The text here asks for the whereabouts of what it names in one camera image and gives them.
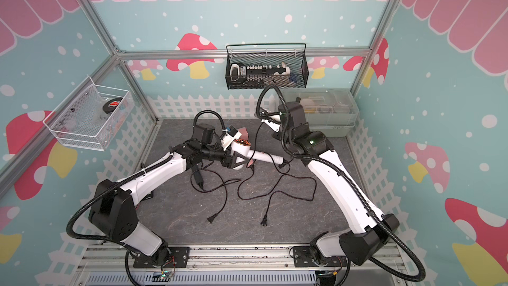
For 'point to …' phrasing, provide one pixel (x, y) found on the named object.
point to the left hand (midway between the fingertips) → (243, 158)
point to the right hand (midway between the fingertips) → (285, 115)
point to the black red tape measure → (110, 104)
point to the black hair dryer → (197, 175)
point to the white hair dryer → (243, 147)
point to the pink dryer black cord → (264, 220)
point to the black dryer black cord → (225, 183)
